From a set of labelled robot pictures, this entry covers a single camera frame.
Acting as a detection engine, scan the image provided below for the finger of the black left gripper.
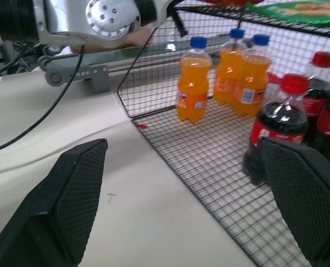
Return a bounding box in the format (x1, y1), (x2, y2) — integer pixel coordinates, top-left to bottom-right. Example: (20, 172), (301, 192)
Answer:
(172, 7), (189, 37)

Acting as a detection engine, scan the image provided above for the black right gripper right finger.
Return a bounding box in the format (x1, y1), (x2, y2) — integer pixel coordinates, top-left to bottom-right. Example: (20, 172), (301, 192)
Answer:
(258, 136), (330, 267)

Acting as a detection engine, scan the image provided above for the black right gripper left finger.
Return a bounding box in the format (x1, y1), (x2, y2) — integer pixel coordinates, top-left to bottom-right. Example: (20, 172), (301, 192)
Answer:
(0, 138), (108, 267)

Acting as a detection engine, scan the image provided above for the grey conveyor belt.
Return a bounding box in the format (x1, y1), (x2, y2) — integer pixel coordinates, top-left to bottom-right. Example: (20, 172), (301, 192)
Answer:
(38, 34), (252, 95)

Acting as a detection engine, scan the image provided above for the red snack bag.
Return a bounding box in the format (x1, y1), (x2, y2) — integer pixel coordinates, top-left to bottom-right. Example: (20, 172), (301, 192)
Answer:
(202, 0), (263, 7)

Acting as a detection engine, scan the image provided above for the orange soda bottle blue cap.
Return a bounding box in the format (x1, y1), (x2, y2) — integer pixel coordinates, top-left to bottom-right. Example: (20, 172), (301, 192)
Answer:
(233, 33), (273, 117)
(212, 28), (249, 106)
(175, 36), (213, 123)

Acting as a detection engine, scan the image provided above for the green snack bag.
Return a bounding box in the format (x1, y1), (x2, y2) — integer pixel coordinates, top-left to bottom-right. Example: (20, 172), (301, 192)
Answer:
(247, 0), (330, 29)

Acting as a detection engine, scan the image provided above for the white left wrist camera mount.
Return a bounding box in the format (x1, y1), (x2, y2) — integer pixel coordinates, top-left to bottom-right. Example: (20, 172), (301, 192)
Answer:
(151, 0), (180, 28)

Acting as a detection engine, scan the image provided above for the black wire rack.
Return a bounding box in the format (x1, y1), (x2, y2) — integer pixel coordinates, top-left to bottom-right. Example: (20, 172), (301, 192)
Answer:
(116, 0), (330, 267)

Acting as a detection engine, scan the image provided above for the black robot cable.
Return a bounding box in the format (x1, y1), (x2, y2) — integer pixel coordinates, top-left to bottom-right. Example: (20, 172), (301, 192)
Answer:
(0, 43), (86, 155)

